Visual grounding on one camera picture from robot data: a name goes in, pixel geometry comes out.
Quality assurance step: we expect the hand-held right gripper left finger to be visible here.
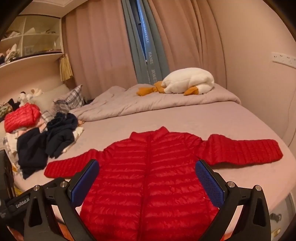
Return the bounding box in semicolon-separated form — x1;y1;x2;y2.
23;159;100;241

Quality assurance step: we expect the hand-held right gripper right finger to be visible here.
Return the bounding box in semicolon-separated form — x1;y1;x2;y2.
195;159;272;241

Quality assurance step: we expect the red down jacket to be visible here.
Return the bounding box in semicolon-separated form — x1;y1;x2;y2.
44;126;284;241
4;103;42;133

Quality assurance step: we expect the dark navy clothes pile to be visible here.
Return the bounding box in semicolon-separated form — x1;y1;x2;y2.
2;116;84;172

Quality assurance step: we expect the dark navy garment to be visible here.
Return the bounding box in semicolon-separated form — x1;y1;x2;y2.
17;128;49;180

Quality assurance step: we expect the navy hooded garment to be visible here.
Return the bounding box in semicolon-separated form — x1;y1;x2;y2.
46;112;78;158

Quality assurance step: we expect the bed with pink sheet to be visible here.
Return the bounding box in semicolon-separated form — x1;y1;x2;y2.
14;102;296;241

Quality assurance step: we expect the plaid pillow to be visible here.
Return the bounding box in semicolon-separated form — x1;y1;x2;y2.
54;85;85;114

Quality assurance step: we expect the folded red down jacket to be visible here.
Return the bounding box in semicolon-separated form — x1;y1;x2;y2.
4;103;42;133

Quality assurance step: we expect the grey quilt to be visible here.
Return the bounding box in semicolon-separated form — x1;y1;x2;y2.
69;84;241;122

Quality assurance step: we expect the green patterned cloth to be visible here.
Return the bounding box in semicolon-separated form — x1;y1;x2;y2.
0;102;14;119

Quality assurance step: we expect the white plush dog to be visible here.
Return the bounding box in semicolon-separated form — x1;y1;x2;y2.
19;92;32;106

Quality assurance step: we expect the white goose plush toy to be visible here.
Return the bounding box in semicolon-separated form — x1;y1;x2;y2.
136;68;215;96

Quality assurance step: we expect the yellow tasselled cloth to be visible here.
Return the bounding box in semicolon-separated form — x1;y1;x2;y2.
60;54;74;81

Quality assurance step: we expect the white shelf unit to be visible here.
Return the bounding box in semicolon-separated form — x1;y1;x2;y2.
0;14;65;67

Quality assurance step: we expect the pink curtain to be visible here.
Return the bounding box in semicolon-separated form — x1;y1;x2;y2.
62;0;137;98
148;0;227;88

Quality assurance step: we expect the blue curtain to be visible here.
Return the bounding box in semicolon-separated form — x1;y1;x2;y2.
121;0;170;86

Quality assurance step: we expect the white cloth on shelf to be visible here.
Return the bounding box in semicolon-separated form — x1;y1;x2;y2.
5;44;19;62

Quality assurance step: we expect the white wall socket strip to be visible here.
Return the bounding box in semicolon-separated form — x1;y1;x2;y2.
271;52;296;66

